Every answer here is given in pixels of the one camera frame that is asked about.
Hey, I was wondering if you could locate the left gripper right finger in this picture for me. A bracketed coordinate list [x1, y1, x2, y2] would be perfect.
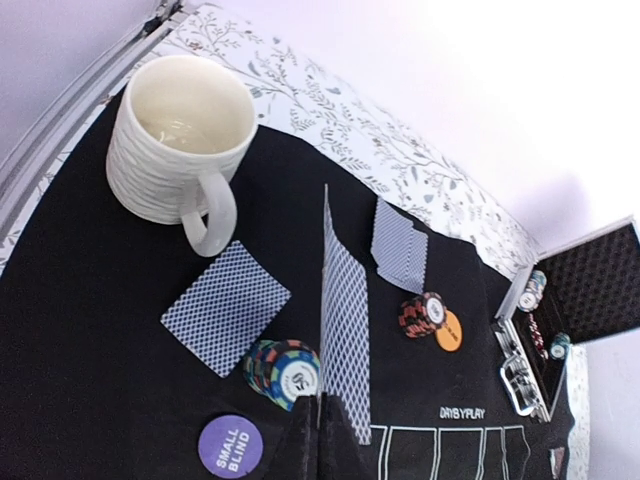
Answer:
[319, 393, 372, 480]

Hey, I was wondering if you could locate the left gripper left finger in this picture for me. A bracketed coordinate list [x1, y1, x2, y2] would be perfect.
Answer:
[264, 396, 318, 480]

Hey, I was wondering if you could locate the purple small blind button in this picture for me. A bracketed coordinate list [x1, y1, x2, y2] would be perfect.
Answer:
[198, 414, 264, 479]

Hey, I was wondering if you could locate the blue green 50 chip stack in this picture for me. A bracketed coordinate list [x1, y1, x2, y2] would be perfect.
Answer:
[242, 339, 320, 411]

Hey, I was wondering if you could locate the orange big blind button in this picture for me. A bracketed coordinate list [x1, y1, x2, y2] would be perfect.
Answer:
[435, 311, 463, 353]

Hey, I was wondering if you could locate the orange black 100 chip stack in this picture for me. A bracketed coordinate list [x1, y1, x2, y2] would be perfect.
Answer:
[398, 292, 447, 338]

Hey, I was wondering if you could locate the single blue playing card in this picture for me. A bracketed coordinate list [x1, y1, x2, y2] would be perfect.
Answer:
[371, 198, 428, 295]

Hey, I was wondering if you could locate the poker chip row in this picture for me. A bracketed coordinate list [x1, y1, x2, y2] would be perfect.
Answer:
[549, 332, 571, 361]
[517, 270, 547, 313]

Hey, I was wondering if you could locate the aluminium poker chip case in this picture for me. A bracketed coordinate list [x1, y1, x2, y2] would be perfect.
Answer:
[492, 217, 639, 423]

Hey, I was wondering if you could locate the black poker table mat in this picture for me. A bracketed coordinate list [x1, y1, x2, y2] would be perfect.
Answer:
[1, 100, 575, 479]

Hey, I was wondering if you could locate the red black triangle card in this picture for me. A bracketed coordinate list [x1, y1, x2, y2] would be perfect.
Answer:
[549, 447, 566, 480]

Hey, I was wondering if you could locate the red dice row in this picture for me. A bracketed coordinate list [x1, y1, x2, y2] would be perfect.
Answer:
[528, 313, 548, 360]

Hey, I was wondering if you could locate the floral white tablecloth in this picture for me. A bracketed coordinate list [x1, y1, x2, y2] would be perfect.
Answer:
[1, 6, 589, 479]

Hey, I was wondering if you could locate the cream ceramic mug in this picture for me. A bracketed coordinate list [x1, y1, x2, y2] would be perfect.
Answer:
[106, 55, 258, 257]

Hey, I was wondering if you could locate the left aluminium frame post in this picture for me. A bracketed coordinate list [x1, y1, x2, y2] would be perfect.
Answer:
[1, 1, 184, 234]

